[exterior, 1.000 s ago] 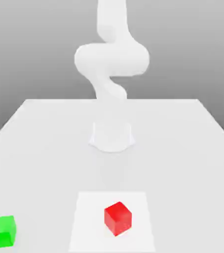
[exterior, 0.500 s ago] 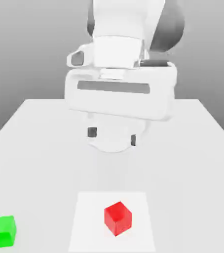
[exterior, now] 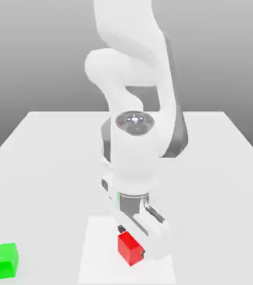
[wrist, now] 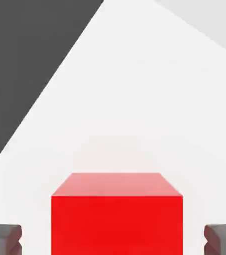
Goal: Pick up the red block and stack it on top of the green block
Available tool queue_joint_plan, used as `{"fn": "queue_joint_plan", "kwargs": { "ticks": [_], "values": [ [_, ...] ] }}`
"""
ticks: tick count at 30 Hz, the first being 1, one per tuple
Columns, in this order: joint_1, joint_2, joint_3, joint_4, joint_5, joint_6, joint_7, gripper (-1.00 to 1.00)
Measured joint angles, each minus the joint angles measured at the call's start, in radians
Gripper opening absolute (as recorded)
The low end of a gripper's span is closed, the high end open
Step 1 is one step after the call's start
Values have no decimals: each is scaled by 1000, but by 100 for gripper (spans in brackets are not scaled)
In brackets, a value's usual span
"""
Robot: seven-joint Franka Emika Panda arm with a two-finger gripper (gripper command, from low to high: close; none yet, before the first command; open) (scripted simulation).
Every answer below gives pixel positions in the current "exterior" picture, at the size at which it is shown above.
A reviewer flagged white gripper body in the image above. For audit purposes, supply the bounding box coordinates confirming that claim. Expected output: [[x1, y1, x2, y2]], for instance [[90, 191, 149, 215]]
[[110, 199, 173, 262]]

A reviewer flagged small red cube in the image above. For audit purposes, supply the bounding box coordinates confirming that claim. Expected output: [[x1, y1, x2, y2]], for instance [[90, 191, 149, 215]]
[[117, 232, 145, 267]]

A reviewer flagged small green cube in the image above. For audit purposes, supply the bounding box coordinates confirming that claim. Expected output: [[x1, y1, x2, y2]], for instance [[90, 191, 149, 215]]
[[0, 242, 20, 281]]

